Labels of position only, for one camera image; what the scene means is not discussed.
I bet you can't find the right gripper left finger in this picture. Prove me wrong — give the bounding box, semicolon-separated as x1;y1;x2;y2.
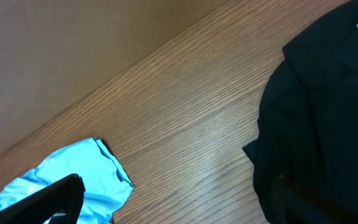
0;174;86;224

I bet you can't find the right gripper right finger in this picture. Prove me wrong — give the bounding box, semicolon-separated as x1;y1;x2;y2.
267;175;358;224

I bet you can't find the black polo shirt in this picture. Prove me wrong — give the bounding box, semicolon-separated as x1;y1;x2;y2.
244;0;358;220

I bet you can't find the light blue printed t-shirt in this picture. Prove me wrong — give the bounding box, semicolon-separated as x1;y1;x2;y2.
0;138;134;224

